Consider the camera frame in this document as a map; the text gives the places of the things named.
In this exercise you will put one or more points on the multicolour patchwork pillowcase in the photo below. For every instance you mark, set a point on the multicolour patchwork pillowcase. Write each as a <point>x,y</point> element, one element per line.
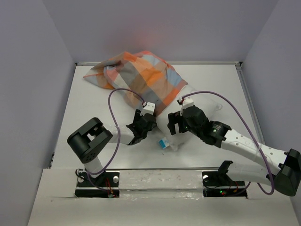
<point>142,74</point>

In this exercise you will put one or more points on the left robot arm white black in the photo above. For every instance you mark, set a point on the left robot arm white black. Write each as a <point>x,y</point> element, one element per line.
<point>92,137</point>

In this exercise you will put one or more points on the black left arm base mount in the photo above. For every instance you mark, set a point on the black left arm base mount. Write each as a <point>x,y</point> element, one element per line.
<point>105,185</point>

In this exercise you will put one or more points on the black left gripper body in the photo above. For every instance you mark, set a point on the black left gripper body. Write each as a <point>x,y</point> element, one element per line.
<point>137,116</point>

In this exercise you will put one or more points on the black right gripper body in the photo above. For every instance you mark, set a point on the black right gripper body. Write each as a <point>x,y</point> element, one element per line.
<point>176,117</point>

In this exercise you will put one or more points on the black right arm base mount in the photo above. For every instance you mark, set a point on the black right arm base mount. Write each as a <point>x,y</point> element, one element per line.
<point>217,183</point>

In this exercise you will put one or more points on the white pillow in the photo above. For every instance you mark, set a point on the white pillow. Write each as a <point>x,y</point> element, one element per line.
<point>196,119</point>

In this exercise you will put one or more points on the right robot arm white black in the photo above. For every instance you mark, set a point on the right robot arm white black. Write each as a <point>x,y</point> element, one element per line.
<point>277,168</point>

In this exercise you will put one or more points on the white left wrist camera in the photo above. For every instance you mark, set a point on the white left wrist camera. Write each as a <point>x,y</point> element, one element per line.
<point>148,108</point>

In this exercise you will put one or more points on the blue white pillow label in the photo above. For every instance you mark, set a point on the blue white pillow label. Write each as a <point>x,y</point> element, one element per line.
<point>163,143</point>

